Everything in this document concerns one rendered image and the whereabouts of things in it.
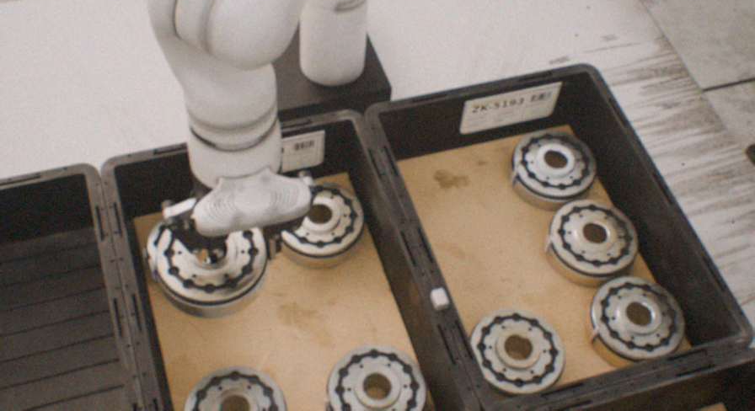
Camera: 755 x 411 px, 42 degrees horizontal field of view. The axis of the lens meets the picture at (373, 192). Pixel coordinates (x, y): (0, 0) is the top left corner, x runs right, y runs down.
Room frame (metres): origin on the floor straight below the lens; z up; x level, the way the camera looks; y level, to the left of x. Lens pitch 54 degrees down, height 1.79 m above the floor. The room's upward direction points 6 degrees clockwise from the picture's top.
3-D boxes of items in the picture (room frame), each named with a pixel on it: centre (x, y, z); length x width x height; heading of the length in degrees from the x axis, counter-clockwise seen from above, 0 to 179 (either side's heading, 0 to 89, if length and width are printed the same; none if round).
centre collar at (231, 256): (0.47, 0.14, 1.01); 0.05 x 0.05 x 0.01
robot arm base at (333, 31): (0.97, 0.08, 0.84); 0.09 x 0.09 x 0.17; 12
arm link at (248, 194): (0.47, 0.11, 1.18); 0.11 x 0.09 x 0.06; 23
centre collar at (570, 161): (0.75, -0.22, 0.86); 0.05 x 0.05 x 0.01
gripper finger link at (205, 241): (0.47, 0.15, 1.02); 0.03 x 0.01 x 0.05; 113
